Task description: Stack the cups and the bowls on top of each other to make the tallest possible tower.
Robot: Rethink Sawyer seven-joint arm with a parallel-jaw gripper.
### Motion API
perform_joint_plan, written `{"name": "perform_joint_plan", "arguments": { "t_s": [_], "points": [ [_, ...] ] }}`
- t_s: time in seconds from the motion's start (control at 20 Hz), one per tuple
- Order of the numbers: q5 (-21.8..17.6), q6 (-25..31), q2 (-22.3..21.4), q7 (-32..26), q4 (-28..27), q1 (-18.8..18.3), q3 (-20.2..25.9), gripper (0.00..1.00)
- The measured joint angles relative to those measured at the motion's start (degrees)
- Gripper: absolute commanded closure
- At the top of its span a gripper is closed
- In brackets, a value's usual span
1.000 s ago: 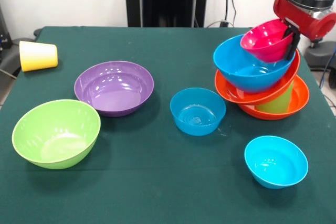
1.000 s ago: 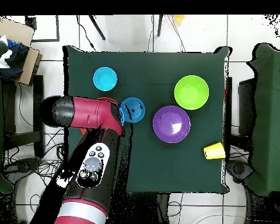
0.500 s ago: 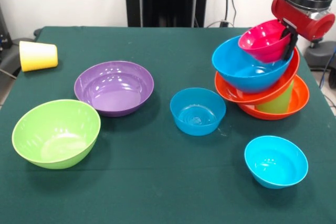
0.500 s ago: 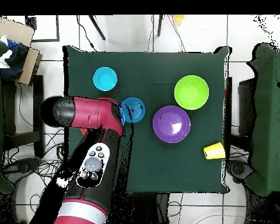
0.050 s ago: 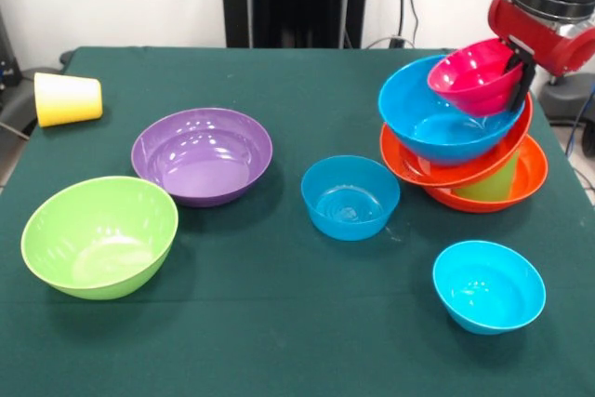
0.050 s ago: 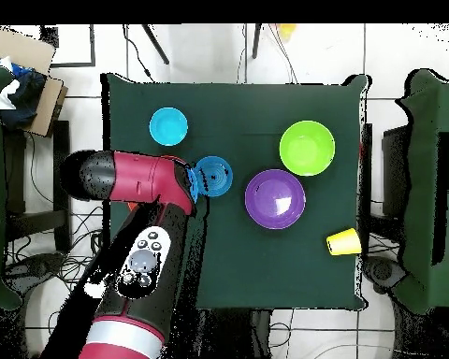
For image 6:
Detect small dark blue bowl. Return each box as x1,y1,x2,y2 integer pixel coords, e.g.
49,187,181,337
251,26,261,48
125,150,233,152
193,154,235,198

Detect purple plastic bowl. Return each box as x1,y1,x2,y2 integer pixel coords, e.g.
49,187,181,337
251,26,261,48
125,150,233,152
244,168,308,231

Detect small cyan plastic bowl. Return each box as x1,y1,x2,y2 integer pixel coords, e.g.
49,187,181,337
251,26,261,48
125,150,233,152
149,107,190,147

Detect large green plastic bowl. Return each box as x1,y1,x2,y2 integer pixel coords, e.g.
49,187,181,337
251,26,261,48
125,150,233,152
279,120,337,177

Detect dark green tablecloth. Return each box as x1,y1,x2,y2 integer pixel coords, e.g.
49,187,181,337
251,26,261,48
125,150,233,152
100,72,371,313

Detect yellow plastic cup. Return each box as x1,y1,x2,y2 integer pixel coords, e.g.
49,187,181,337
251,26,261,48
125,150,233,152
326,227,363,257

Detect black tripod leg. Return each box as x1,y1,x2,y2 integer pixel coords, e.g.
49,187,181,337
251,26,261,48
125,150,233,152
250,23,264,61
140,23,171,66

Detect black equipment base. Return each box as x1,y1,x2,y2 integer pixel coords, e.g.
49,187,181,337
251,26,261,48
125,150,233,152
3,252,67,284
361,252,407,294

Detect small yellow object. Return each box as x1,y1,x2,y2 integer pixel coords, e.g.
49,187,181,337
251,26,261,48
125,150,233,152
276,23,297,42

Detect blue and white cloth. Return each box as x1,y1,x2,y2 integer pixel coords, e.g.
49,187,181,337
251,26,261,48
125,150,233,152
0,58,48,130

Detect cardboard box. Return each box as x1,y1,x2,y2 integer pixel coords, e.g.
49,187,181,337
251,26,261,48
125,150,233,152
0,28,70,138

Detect tangled black floor cables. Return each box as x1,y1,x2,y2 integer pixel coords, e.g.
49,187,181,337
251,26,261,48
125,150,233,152
7,205,113,330

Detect black bench frame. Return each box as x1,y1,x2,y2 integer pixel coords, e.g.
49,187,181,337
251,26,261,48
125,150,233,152
3,119,75,253
357,122,413,242

